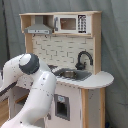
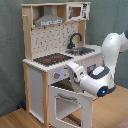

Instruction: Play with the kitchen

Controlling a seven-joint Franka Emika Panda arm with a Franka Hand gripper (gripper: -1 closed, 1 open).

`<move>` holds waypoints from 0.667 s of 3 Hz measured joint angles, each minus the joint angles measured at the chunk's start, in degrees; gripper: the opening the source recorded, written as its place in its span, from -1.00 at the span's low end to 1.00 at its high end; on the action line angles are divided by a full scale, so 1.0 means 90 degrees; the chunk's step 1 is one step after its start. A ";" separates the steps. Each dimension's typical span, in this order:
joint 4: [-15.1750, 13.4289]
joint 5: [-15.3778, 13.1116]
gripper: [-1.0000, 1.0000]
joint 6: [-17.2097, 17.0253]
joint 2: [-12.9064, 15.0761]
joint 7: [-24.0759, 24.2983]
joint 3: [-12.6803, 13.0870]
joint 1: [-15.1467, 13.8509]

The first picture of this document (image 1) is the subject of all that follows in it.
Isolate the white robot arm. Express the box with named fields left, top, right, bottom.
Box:
left=0, top=53, right=56, bottom=128

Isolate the wooden toy kitchen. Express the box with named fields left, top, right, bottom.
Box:
left=7, top=10, right=115, bottom=128

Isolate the metal pot in sink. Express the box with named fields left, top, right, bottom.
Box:
left=63, top=71, right=76, bottom=78

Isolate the black toy faucet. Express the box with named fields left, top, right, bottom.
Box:
left=75, top=51, right=93, bottom=70

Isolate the grey toy sink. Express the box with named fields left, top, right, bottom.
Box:
left=54, top=68, right=92, bottom=81

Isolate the grey ice dispenser panel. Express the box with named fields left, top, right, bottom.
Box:
left=54, top=94, right=70, bottom=120

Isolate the white toy microwave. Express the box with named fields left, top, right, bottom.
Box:
left=54, top=15, right=90, bottom=34

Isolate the grey range hood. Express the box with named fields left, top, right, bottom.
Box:
left=24, top=16, right=52, bottom=34

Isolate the grey curtain backdrop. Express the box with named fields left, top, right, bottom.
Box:
left=0, top=0, right=128, bottom=128

